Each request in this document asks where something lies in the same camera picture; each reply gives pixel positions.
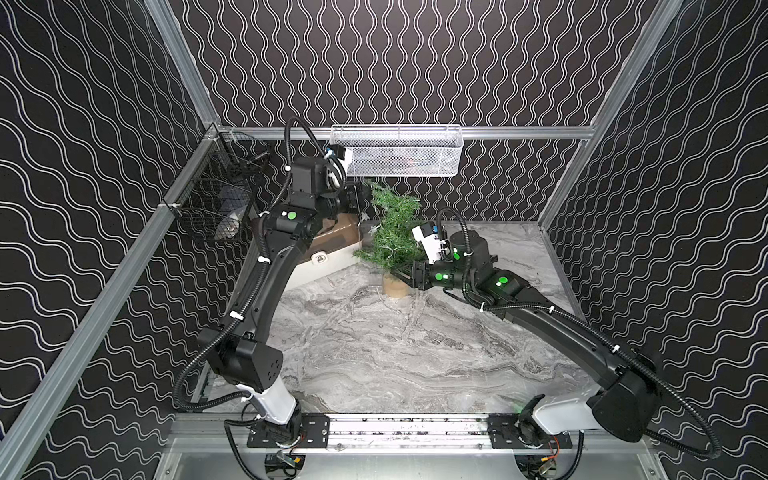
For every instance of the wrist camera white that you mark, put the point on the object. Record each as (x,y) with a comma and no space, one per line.
(339,153)
(429,236)

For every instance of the black wire wall basket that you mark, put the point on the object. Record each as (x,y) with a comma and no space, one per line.
(215,202)

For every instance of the thin wire string lights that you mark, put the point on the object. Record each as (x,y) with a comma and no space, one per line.
(392,244)

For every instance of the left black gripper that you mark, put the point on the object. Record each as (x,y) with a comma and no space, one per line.
(358,196)

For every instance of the white wire wall basket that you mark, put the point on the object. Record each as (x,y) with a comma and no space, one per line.
(399,150)

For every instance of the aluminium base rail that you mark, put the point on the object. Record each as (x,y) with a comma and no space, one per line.
(389,434)

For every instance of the small green christmas tree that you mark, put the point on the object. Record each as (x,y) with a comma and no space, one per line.
(383,196)

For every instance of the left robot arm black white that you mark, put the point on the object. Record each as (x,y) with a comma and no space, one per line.
(239,353)

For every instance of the brown white storage box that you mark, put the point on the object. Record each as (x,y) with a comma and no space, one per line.
(333,246)

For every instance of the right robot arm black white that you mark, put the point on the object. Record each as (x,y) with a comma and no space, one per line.
(626,387)

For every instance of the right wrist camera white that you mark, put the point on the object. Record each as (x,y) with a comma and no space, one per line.
(429,236)

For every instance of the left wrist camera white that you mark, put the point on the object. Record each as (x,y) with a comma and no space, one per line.
(339,153)

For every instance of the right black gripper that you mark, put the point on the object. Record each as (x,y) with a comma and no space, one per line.
(418,275)

